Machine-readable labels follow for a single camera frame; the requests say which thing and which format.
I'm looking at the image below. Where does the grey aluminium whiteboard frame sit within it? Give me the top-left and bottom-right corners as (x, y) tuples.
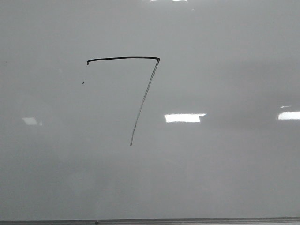
(0, 217), (300, 225)

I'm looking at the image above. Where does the white glossy whiteboard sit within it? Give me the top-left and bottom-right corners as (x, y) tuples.
(0, 0), (300, 220)

